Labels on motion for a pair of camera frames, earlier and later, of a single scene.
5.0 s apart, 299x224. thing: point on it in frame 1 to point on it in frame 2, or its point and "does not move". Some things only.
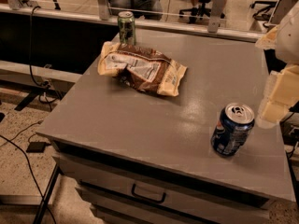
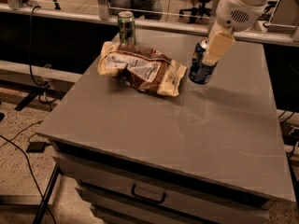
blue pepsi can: (233, 128) to (200, 72)
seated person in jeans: (140, 0) does not move
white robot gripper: (289, 39) to (234, 16)
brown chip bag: (141, 67) does not move
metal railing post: (103, 2) does not move
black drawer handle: (147, 198) does not move
